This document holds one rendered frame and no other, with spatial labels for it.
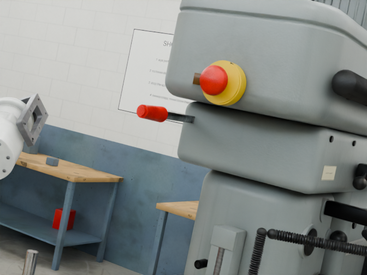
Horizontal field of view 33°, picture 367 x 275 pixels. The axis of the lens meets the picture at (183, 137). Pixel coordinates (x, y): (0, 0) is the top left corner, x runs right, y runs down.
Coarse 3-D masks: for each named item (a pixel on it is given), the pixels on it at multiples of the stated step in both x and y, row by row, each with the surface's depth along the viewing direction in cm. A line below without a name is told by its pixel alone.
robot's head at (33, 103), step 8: (32, 96) 84; (24, 104) 83; (32, 104) 82; (40, 104) 84; (24, 112) 79; (32, 112) 81; (40, 112) 84; (24, 120) 78; (40, 120) 83; (24, 128) 77; (32, 128) 81; (40, 128) 82; (24, 136) 78; (32, 136) 79; (32, 144) 78
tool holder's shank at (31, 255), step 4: (28, 252) 130; (32, 252) 130; (36, 252) 130; (28, 256) 130; (32, 256) 130; (36, 256) 130; (28, 260) 130; (32, 260) 130; (36, 260) 130; (28, 264) 130; (32, 264) 130; (24, 268) 130; (28, 268) 130; (32, 268) 130; (24, 272) 130; (28, 272) 130; (32, 272) 130
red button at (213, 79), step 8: (208, 72) 82; (216, 72) 81; (224, 72) 81; (200, 80) 83; (208, 80) 82; (216, 80) 81; (224, 80) 81; (208, 88) 82; (216, 88) 81; (224, 88) 82
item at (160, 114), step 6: (138, 108) 88; (144, 108) 87; (150, 108) 88; (156, 108) 89; (162, 108) 91; (138, 114) 88; (144, 114) 87; (150, 114) 88; (156, 114) 89; (162, 114) 90; (168, 114) 93; (174, 114) 94; (180, 114) 96; (156, 120) 90; (162, 120) 91; (174, 120) 95; (180, 120) 96; (186, 120) 97; (192, 120) 99
